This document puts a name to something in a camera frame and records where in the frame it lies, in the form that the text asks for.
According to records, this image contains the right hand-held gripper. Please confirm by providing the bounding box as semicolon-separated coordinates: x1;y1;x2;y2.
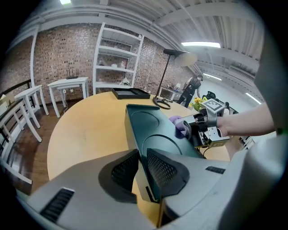
183;99;231;148

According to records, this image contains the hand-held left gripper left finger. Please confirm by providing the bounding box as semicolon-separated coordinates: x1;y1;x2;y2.
27;149;158;230

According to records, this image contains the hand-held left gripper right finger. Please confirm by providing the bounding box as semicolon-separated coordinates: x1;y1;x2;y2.
147;147;229;226

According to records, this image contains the purple cloth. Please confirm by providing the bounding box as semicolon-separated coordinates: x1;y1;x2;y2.
169;115;192;139

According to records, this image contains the dark green box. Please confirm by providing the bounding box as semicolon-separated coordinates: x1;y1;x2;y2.
125;103;204;203

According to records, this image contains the person's right forearm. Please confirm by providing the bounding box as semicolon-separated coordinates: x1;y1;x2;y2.
217;103;279;137

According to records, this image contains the yellow sunflower bouquet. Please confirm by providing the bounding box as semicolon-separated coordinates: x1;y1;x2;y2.
190;96;209;111

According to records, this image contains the white grey-top table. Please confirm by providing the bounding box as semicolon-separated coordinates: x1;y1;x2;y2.
158;86;180;102

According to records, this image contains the black desk lamp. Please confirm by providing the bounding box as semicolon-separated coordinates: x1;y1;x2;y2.
152;49;198;110

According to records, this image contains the black flat box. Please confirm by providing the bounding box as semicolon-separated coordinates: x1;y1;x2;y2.
112;88;151;100

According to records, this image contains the ceiling light strip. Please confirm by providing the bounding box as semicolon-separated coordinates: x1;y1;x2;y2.
181;41;221;48

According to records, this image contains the white shelf unit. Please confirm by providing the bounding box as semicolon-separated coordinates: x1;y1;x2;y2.
92;22;145;95

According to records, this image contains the white side table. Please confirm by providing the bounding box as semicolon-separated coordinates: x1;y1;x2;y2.
47;76;90;119

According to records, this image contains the black router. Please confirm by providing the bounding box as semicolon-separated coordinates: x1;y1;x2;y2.
66;69;79;80

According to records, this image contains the white wooden table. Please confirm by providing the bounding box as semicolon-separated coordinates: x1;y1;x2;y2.
14;84;49;129

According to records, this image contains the cardboard box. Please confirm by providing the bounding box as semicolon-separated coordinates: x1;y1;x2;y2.
0;93;15;106

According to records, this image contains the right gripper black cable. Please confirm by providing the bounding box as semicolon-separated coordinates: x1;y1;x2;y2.
195;146;210;159

